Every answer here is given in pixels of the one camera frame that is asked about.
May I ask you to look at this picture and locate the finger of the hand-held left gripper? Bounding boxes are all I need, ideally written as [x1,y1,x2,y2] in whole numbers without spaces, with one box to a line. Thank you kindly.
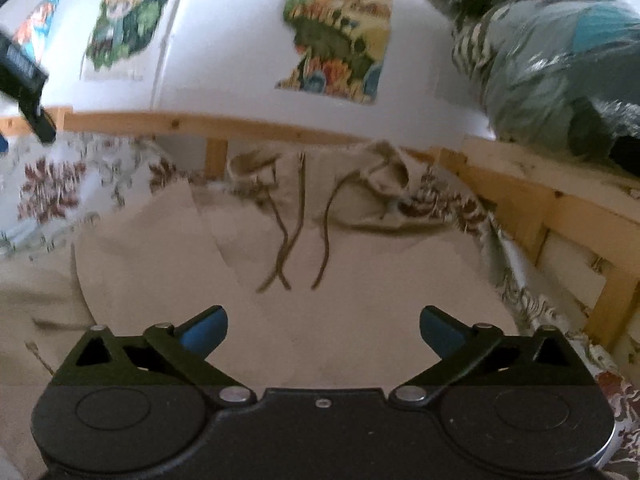
[20,99,57,144]

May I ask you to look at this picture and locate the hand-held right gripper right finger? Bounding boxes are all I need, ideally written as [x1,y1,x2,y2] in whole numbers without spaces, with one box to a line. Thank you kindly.
[389,305,597,409]

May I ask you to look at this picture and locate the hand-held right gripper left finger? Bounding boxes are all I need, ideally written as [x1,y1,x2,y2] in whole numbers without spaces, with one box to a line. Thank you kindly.
[50,305,259,409]

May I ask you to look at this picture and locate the beige drawstring garment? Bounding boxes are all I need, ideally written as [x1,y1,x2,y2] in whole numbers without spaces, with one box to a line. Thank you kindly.
[0,140,521,401]

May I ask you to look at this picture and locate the floral patterned bedsheet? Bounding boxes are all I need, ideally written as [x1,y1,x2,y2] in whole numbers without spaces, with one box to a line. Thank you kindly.
[0,135,640,480]

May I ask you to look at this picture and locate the plastic-wrapped bedding bundle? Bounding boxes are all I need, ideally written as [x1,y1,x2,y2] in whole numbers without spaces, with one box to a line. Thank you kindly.
[410,0,640,181]

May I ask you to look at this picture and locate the small colourful wall poster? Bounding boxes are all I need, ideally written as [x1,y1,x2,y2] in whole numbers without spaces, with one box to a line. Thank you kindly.
[14,0,62,63]

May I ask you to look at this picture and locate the green cartoon wall poster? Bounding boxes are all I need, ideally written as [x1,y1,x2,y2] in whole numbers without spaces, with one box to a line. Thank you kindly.
[81,0,177,82]

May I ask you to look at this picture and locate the wooden bed frame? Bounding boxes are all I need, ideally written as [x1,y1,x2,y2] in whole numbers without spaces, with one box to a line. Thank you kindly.
[0,107,640,361]

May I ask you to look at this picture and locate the torn landscape wall poster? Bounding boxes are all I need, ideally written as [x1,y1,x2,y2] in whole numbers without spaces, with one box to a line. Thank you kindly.
[275,0,397,106]

